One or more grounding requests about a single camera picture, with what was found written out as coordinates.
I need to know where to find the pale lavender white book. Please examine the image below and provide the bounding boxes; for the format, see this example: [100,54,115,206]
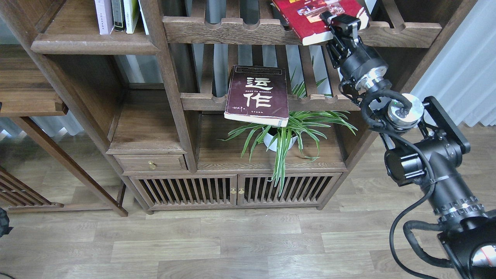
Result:
[95,0,114,35]

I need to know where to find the brass drawer knob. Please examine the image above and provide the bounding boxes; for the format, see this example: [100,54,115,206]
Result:
[148,161,157,170]

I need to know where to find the dark maroon book white characters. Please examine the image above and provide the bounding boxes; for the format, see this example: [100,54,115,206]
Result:
[224,65,289,127]

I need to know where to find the wooden side table left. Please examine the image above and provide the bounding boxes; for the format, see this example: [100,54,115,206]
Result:
[0,44,128,217]

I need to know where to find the red book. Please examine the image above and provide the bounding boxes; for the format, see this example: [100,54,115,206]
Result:
[272,0,370,45]

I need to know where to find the white plant pot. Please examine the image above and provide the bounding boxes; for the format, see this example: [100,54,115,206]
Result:
[263,127,297,152]

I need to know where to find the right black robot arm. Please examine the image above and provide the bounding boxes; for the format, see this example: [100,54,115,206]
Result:
[320,11,496,279]

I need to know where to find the white pleated curtain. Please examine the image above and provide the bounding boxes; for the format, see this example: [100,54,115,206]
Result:
[412,0,496,127]

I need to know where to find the dark wooden bookshelf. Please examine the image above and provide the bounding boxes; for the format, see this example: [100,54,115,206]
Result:
[0,0,477,215]

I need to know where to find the white green upright book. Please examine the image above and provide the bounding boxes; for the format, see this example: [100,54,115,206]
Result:
[123,0,140,34]

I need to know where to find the dark green upright book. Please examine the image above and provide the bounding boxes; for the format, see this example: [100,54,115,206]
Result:
[112,0,126,32]

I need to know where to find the green spider plant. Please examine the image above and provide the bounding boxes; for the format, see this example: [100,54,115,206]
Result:
[220,58,358,196]

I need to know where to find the thin white upright book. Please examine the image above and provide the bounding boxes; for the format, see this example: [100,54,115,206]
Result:
[138,0,149,35]

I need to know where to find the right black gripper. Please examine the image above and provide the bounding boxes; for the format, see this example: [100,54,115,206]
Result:
[320,11,389,91]

